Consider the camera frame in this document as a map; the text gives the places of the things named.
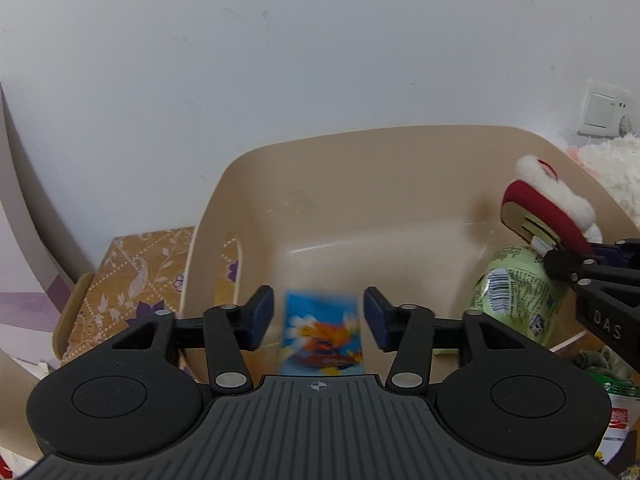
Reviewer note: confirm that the beige plastic bin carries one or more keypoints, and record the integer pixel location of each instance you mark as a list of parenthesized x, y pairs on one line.
[(380, 185)]

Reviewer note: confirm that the red and white packet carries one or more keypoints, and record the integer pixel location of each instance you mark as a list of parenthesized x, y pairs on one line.
[(620, 425)]

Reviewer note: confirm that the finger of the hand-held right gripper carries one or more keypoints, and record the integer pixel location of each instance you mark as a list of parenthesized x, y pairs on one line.
[(590, 272), (617, 250)]

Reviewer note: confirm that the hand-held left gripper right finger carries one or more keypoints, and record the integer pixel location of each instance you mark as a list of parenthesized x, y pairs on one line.
[(374, 312)]

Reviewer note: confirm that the blue snack packet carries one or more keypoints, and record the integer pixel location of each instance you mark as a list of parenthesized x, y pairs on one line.
[(322, 335)]

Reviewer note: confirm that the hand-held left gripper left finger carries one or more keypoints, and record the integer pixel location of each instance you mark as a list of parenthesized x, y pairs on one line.
[(264, 310)]

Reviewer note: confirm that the brown floral patterned box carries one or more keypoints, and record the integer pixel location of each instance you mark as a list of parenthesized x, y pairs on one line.
[(130, 280)]

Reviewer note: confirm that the grey green cloth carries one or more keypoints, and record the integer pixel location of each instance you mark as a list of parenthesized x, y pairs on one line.
[(597, 360)]

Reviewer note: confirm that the red plush santa hat clip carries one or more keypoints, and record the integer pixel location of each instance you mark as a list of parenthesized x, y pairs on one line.
[(542, 210)]

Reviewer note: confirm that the green paper cup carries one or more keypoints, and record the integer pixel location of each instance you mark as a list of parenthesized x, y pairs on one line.
[(515, 295)]

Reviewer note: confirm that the white wall switch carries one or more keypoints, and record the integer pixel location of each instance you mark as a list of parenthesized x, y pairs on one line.
[(605, 107)]

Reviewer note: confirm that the green and white packet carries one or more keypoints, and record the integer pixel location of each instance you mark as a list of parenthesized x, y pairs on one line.
[(617, 384)]

